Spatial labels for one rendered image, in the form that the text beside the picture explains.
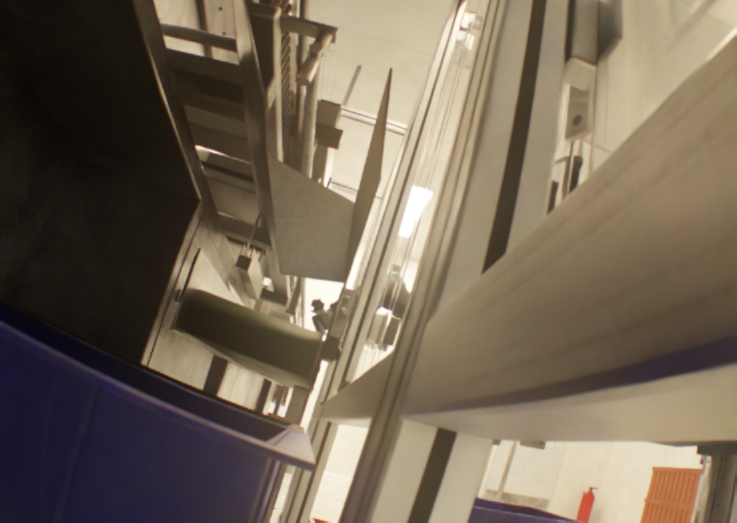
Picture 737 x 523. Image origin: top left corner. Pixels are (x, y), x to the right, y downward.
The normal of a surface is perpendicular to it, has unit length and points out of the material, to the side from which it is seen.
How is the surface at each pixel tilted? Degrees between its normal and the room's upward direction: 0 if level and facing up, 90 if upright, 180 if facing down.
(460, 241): 90
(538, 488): 90
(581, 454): 90
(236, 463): 90
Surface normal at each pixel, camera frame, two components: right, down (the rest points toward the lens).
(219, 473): 0.13, -0.33
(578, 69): -0.29, 0.89
